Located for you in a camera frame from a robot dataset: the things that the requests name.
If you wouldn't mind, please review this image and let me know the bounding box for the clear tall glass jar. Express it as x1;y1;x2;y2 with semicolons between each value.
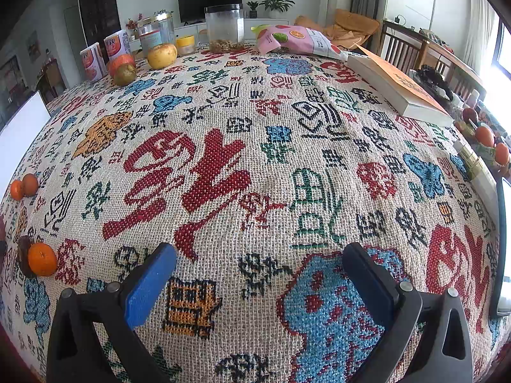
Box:
156;12;176;44

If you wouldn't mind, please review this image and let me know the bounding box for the framed wall picture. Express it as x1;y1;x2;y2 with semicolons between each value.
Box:
27;31;41;62

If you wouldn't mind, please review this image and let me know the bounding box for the small red-orange fruit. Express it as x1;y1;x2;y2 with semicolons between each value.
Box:
22;173;39;197

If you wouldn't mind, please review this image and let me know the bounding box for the dark cabinet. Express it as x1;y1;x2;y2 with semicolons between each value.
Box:
77;0;120;49

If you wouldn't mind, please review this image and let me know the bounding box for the blue label glass jar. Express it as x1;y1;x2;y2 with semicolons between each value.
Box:
138;18;164;53

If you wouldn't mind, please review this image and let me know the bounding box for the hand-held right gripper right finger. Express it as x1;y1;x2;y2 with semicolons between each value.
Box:
342;242;474;383

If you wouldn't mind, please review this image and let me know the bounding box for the large green potted plant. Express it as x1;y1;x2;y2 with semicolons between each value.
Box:
259;0;295;19

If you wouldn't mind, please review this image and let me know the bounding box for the clear plastic nut container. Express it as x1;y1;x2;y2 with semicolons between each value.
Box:
205;4;245;54

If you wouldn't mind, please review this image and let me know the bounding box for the orange cushion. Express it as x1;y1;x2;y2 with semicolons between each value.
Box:
295;8;381;49

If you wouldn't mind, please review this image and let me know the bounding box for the printed woven tablecloth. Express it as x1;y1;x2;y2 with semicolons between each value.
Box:
0;44;511;383

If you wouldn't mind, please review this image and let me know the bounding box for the pink snack bag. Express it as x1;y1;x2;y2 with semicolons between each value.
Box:
251;24;349;61

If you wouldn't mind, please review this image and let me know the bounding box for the black television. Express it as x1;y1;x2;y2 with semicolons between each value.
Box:
178;0;243;24

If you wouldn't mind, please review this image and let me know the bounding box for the yellow lid small jar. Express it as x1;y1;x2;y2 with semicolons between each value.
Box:
176;35;196;56

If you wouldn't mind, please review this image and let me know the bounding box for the yellow bagel bread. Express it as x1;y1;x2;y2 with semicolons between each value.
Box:
147;43;178;70

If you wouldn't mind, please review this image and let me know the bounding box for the orange cover book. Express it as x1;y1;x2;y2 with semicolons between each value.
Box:
347;45;455;128

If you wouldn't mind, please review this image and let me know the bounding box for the large orange mandarin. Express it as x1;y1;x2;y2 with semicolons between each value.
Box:
28;243;57;277

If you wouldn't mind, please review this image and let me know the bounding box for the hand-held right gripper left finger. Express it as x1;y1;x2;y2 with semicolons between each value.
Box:
46;242;177;383

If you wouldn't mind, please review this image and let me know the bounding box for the brown-green kiwi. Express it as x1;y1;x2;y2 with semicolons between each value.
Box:
114;64;137;87

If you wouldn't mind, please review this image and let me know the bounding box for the white display panel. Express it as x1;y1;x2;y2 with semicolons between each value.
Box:
0;90;52;204

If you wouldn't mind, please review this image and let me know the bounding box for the dark brown fruit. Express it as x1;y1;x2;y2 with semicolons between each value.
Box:
17;235;36;279

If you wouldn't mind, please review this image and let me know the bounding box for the wooden background chair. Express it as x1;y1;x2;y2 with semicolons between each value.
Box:
36;62;66;96

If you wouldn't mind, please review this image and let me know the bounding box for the white and gold box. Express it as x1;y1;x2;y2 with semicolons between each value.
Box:
453;139;498;208

